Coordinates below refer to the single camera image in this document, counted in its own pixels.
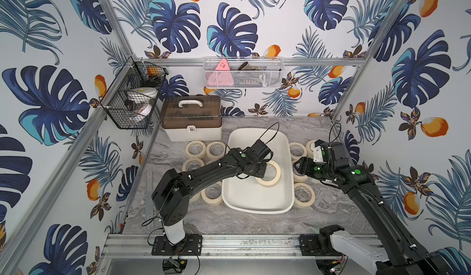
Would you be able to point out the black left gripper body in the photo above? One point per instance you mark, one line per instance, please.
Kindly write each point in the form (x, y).
(260, 166)

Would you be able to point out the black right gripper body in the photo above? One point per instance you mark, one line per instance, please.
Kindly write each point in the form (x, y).
(315, 169)

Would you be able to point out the cream masking tape roll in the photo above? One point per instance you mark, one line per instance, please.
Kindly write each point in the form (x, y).
(216, 150)
(212, 195)
(304, 196)
(196, 149)
(271, 176)
(297, 150)
(310, 148)
(299, 178)
(192, 164)

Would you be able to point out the white plastic storage tray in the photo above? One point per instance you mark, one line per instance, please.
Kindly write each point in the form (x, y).
(274, 193)

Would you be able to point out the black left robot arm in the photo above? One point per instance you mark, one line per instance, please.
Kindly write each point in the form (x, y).
(172, 195)

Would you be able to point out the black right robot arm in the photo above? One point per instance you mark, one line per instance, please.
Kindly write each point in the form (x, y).
(405, 255)

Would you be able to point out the brown lidded white toolbox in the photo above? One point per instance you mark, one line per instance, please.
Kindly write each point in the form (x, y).
(192, 118)

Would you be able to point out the pink triangle ruler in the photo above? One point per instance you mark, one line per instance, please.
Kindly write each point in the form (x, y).
(221, 76)

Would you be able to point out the white round item in basket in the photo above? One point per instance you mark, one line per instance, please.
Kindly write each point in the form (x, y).
(139, 101)

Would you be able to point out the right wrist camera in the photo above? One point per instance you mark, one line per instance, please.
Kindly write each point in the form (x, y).
(330, 152)

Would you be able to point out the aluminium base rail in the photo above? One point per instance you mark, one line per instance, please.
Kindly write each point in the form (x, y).
(245, 246)

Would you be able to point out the white mesh wall basket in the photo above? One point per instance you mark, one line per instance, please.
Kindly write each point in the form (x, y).
(254, 72)

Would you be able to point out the black wire wall basket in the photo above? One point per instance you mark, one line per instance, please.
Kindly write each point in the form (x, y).
(134, 74)

